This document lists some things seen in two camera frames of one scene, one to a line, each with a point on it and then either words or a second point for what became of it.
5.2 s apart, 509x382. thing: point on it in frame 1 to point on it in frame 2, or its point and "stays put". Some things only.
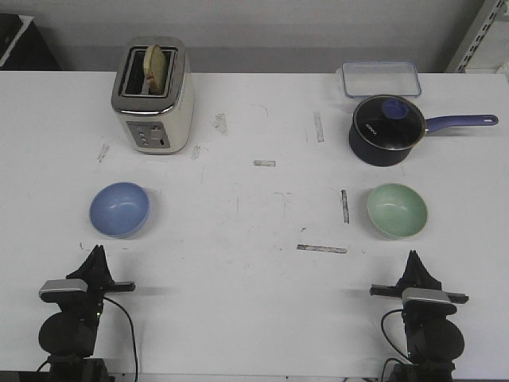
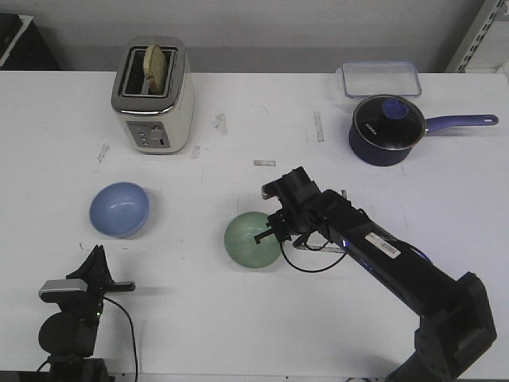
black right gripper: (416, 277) to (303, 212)
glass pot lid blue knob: (389, 122) stays put
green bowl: (397, 210) to (241, 244)
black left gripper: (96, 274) stays put
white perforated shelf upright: (488, 13) stays put
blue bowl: (119, 209) stays put
